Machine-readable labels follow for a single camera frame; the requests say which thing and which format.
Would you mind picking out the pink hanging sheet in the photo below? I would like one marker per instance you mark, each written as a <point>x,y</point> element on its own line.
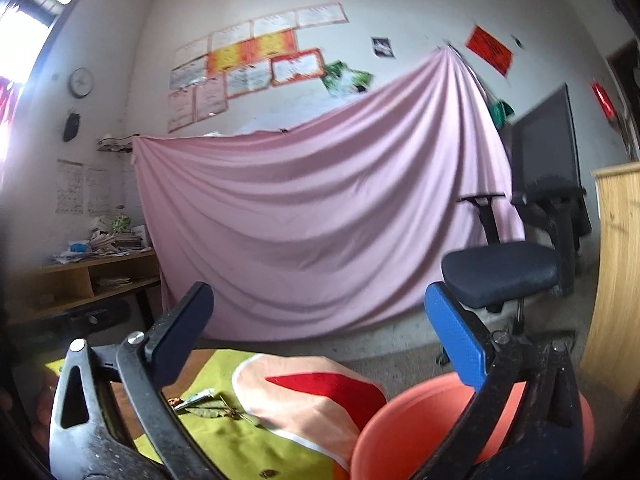
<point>335,224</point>

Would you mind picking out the wooden wall shelf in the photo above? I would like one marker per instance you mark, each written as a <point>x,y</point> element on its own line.
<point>63,287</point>

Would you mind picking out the dried brown leaf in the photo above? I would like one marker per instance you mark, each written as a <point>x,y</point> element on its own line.
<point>218,407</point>

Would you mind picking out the red paper wall sign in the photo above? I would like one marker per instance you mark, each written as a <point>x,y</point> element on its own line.
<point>490,50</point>

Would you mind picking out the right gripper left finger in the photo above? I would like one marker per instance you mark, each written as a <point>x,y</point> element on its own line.
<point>88,437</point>

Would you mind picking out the black office chair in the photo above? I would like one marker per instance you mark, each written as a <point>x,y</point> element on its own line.
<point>547,194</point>

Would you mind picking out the pile of papers on shelf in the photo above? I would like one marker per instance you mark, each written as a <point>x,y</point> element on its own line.
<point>109,237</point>

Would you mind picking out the orange plastic bucket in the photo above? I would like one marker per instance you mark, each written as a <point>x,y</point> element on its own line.
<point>406,432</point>

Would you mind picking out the round wall clock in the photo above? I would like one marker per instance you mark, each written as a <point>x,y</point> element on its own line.
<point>80,83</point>

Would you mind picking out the bamboo wooden cabinet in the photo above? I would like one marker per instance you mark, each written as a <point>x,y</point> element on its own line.
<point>611,356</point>

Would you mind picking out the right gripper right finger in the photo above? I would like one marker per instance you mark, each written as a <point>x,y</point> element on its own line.
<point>524,420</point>

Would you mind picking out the colourful patchwork table mat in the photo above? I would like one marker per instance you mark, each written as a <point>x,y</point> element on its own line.
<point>312,412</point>

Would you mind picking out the black oval wall object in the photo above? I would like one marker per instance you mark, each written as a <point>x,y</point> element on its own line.
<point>71,127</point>

